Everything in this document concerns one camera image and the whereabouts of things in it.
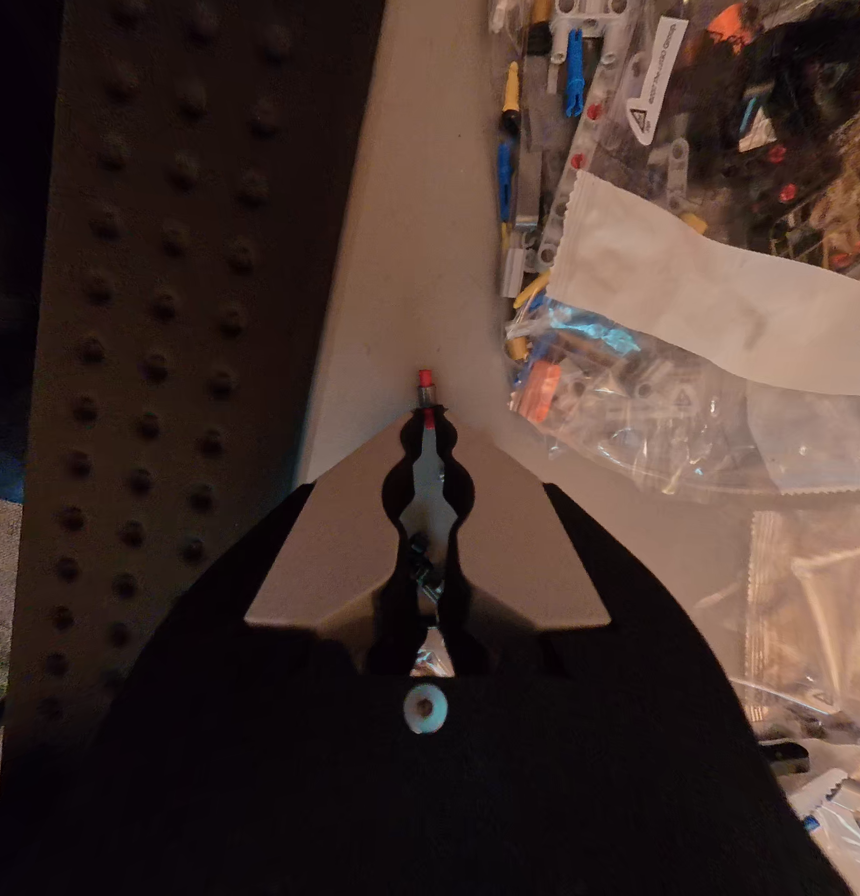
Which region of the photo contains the black perforated board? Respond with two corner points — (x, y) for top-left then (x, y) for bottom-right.
(0, 0), (390, 802)

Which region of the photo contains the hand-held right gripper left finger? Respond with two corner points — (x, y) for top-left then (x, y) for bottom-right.
(244, 412), (421, 674)

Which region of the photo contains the red grey lego pin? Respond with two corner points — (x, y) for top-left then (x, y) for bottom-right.
(414, 368), (446, 434)

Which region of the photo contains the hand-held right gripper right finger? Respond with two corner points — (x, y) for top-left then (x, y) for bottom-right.
(437, 409), (610, 674)

